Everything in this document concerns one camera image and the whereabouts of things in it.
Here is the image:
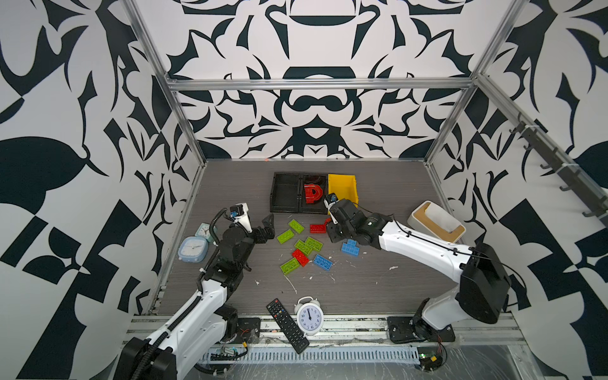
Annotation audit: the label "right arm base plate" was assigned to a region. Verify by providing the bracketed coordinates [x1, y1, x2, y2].
[386, 316, 456, 344]

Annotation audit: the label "black bin left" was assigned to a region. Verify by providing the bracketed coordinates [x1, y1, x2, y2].
[270, 172, 302, 213]

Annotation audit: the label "black bin middle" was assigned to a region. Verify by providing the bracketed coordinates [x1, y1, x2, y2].
[299, 174, 328, 215]

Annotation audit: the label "blue square alarm clock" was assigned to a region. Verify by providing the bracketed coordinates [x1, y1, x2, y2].
[178, 237, 209, 263]

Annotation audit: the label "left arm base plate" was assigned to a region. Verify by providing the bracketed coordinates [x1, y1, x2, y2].
[222, 318, 261, 344]

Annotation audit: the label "green lego bottom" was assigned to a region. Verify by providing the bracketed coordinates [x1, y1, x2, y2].
[280, 257, 301, 276]

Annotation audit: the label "small green alarm clock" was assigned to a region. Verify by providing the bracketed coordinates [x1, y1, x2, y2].
[195, 223, 214, 243]

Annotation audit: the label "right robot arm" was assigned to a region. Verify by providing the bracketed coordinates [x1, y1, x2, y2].
[324, 194, 511, 340]

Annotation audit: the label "white cable duct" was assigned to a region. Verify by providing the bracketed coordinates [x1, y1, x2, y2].
[199, 346, 420, 365]

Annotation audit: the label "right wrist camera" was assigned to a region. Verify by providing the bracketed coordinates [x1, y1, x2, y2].
[324, 193, 339, 224]

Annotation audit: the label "green lego top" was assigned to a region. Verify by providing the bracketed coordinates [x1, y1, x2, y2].
[288, 219, 306, 234]

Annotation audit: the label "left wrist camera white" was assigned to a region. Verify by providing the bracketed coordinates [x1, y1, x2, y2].
[230, 203, 253, 233]

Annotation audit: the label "black remote control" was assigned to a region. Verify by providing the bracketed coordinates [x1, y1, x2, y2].
[266, 299, 310, 355]

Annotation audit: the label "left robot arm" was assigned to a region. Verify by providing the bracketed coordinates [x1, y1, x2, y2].
[114, 206, 276, 379]

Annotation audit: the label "white tissue box wooden lid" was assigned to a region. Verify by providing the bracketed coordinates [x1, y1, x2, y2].
[407, 200, 466, 243]

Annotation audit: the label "small circuit board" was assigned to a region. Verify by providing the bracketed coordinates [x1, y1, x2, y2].
[417, 350, 447, 372]

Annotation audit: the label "red arch lego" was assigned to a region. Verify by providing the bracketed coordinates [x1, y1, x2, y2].
[304, 184, 324, 204]

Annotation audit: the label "green lego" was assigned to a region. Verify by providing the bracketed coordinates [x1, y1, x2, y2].
[288, 219, 306, 234]
[280, 257, 301, 276]
[276, 229, 295, 244]
[305, 237, 323, 252]
[294, 240, 313, 257]

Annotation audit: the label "red lego lower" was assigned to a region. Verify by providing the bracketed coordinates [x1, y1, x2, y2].
[292, 249, 310, 267]

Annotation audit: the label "blue lego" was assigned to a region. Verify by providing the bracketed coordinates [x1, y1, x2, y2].
[340, 239, 360, 257]
[313, 254, 333, 271]

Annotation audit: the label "white twin-bell alarm clock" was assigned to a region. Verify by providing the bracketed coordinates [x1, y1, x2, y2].
[294, 296, 325, 336]

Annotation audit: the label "yellow bin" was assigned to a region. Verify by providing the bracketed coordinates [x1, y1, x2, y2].
[327, 174, 359, 204]

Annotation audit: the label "black bin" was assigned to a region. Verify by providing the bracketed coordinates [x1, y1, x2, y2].
[299, 174, 328, 215]
[270, 172, 302, 213]

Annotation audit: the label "red lego flat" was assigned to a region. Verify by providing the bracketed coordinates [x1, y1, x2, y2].
[310, 224, 327, 234]

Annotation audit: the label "green lego upper left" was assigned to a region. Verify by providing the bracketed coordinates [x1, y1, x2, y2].
[276, 229, 295, 244]

